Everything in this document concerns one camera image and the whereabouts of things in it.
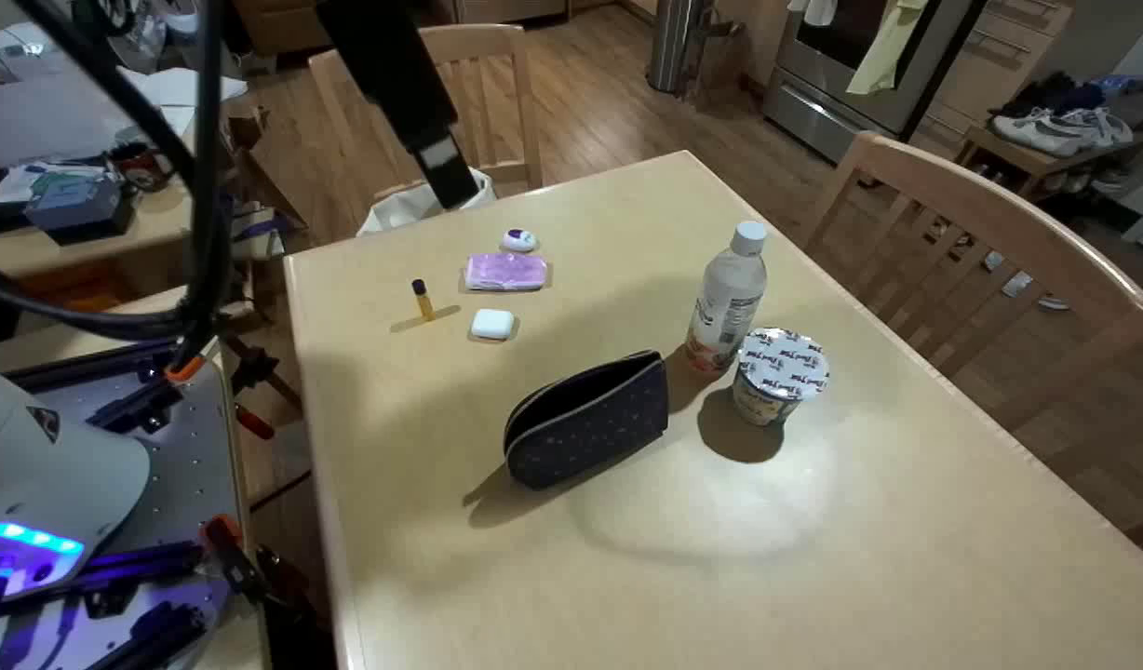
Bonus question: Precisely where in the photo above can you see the small round white container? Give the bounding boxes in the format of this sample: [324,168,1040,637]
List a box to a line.
[499,228,539,254]

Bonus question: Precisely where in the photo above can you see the wooden chair right side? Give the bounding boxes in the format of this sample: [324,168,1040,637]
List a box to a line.
[795,127,1143,433]

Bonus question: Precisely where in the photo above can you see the white sneakers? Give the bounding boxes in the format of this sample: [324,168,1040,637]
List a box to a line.
[989,109,1131,156]

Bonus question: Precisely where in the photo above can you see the white paper on desk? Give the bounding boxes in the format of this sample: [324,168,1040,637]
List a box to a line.
[122,66,198,133]

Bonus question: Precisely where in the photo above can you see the side wooden desk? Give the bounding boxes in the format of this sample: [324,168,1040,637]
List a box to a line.
[0,66,198,280]

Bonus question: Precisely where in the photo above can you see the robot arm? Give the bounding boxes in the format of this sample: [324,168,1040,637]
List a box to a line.
[318,0,479,210]

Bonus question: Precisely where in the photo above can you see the orange black clamp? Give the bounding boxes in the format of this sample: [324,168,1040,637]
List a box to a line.
[162,335,302,438]

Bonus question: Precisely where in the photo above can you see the foil-lidded cup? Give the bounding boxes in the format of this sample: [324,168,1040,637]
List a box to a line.
[735,328,832,424]

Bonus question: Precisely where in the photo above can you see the yellow towel on oven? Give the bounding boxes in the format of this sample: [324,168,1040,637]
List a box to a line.
[844,0,926,98]

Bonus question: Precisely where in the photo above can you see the small amber vial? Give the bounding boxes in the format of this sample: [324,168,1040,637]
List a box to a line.
[409,280,436,321]

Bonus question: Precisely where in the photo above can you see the white bag on chair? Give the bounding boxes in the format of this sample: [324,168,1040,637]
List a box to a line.
[361,168,495,236]

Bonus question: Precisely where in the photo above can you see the low wooden shoe rack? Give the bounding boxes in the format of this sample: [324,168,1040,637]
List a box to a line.
[956,127,1143,202]

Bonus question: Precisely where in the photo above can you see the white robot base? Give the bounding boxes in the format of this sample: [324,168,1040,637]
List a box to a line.
[0,376,153,599]

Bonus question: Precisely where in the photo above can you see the small dark navy pouch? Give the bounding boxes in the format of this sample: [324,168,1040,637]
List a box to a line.
[503,351,672,489]

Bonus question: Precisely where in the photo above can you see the stainless steel oven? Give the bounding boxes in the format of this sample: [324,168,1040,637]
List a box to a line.
[764,0,983,161]

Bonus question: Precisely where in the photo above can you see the purple tissue packet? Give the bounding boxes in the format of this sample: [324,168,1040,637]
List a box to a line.
[466,254,546,294]

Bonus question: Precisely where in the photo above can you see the blue grey device on desk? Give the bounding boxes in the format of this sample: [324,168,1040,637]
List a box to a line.
[23,170,136,246]

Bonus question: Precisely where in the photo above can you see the wooden chair behind table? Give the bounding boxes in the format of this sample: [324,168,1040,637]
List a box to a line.
[307,17,546,240]

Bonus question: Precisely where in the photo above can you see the white earbuds case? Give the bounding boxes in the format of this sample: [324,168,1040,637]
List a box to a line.
[469,310,518,341]

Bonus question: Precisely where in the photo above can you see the clear plastic water bottle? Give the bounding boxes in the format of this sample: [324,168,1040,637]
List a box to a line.
[688,218,768,376]

